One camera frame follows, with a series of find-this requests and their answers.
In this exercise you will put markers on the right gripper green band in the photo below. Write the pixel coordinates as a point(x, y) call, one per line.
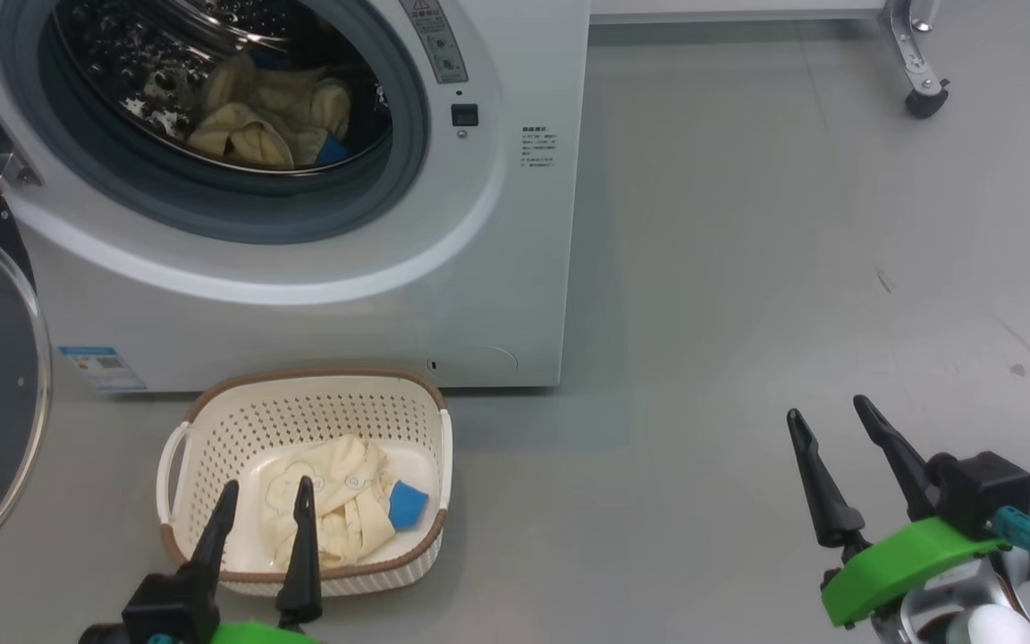
point(899, 563)

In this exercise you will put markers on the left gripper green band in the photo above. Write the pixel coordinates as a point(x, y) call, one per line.
point(251, 635)

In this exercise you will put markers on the cream baby garment blue trim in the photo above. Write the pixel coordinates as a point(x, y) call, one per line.
point(256, 125)

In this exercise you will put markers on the cream perforated laundry basket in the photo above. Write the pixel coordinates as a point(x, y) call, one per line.
point(300, 411)

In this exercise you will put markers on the grey rubber door gasket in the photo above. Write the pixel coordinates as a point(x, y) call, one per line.
point(211, 207)

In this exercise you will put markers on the white front-load washing machine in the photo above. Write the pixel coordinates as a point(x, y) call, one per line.
point(506, 268)

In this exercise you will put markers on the black door latch socket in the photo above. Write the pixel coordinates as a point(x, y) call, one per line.
point(465, 114)

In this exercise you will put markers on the steel washing drum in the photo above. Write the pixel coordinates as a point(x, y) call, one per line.
point(122, 72)

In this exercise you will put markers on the left wrist black cylinder motor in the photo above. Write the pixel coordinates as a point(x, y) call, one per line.
point(102, 635)

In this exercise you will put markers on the blue energy label sticker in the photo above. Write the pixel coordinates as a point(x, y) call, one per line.
point(102, 368)

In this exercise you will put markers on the grey metal leg with caster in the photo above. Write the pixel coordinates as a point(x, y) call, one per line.
point(913, 54)

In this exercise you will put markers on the small printed text label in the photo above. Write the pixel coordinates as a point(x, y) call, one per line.
point(539, 148)

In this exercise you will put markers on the white furniture panel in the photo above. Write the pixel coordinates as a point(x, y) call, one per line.
point(730, 9)

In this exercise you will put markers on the grey warning sticker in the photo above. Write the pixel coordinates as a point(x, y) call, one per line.
point(434, 40)

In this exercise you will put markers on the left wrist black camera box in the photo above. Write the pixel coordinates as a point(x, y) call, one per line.
point(166, 613)

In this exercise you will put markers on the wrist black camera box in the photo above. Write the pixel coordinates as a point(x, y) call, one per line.
point(166, 613)
point(980, 492)

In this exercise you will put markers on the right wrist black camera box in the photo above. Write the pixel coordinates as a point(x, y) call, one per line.
point(980, 492)

